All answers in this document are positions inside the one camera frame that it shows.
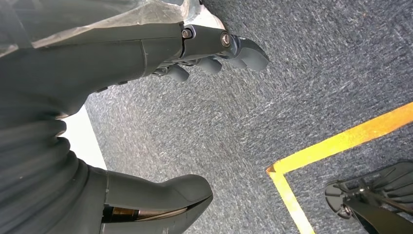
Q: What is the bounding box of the white flat panel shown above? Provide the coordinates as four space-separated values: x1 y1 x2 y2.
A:
60 104 108 171

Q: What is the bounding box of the clear plastic hand wrap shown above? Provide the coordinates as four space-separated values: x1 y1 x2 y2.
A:
0 0 226 59

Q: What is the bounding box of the yellow floor tape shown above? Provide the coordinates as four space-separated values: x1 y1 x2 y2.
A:
266 101 413 234

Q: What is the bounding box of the black wheeled stand base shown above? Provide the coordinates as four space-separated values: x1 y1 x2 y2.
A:
324 159 413 234

